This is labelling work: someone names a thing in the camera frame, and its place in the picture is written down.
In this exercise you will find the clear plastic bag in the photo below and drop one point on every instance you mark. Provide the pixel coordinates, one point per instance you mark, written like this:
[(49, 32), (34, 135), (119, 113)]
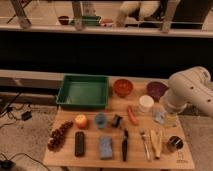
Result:
[(159, 114)]

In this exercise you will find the yellow banana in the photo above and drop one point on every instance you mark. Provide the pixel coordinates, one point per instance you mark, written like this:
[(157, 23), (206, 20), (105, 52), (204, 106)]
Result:
[(156, 140)]

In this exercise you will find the purple bowl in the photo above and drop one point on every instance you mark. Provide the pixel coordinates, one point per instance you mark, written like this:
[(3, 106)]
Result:
[(156, 90)]

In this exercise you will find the orange carrot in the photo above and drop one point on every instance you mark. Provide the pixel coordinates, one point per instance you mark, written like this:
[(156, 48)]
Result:
[(131, 116)]

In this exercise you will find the small black binder clip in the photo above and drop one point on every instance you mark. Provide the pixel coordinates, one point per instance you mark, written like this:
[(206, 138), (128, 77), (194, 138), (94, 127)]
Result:
[(116, 121)]

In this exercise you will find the black power adapter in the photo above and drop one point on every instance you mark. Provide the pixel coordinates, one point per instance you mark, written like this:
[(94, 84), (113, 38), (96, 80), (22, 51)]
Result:
[(26, 115)]

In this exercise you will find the green plastic tray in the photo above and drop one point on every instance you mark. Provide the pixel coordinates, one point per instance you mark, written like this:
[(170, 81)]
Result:
[(84, 92)]

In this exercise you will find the blue sponge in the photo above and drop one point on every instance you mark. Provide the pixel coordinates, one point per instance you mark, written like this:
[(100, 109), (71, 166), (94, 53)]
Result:
[(105, 147)]

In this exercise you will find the red yellow apple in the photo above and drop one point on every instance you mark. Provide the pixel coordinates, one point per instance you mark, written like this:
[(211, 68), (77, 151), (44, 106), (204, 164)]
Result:
[(81, 121)]

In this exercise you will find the black remote control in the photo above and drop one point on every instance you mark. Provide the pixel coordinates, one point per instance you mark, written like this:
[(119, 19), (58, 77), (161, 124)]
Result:
[(79, 144)]

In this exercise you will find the bunch of red grapes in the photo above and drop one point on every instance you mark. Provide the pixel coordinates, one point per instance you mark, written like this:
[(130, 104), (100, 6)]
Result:
[(57, 137)]

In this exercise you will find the black handled knife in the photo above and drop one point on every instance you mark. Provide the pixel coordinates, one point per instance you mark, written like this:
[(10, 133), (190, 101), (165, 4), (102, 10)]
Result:
[(125, 145)]

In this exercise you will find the orange bowl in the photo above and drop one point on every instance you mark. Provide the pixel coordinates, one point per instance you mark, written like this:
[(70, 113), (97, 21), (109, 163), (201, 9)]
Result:
[(122, 87)]

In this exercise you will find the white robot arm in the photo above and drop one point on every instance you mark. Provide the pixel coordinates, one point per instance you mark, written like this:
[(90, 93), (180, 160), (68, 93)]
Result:
[(187, 86)]

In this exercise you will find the white round container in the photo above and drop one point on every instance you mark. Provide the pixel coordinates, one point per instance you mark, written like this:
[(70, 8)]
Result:
[(146, 102)]

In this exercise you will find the dark round tin can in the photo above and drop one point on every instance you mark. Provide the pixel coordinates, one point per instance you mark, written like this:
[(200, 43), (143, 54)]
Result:
[(175, 143)]

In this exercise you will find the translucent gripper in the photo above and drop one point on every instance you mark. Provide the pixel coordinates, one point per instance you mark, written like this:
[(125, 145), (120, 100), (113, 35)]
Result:
[(170, 120)]

